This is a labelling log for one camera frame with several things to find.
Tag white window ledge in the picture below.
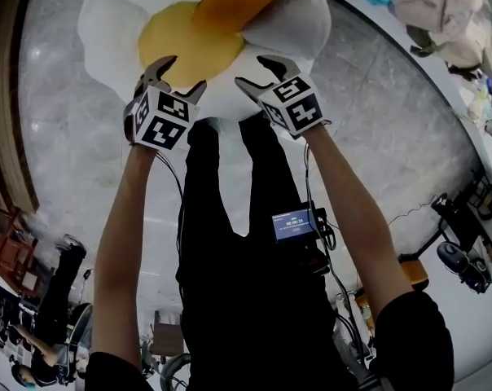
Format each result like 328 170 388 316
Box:
314 0 492 235

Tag waist-mounted screen device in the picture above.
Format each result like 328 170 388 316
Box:
271 208 328 244

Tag black equipment cart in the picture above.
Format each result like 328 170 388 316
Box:
431 169 492 295

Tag white flower-shaped lounge chair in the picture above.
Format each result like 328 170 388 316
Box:
77 0 332 120

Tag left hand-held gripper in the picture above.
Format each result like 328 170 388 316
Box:
122 54 209 152

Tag beige handbag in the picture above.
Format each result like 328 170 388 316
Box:
445 42 492 81

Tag brown wooden chair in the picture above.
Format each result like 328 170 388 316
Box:
151 310 187 358

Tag person's right forearm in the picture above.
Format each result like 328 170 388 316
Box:
301 122 414 321

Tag wooden step platform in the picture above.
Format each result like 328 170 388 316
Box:
0 0 42 215

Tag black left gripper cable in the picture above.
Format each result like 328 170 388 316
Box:
154 151 186 301

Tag grey shoulder bag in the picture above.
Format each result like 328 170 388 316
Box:
335 332 393 391

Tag person's left forearm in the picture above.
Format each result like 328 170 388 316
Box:
90 143 190 360

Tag orange pillow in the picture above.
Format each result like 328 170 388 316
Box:
191 0 303 36

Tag person's black trousers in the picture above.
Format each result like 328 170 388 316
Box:
176 114 332 268

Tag orange box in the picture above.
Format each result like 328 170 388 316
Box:
398 253 430 292

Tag red-brown wooden stool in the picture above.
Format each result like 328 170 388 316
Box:
0 205 42 297

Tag black office chair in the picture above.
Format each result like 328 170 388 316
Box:
64 301 94 366

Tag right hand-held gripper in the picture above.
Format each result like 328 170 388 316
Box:
234 54 332 140

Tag person's black shirt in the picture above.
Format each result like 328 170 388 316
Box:
85 250 455 391

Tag pink backpack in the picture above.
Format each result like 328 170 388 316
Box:
388 0 491 59

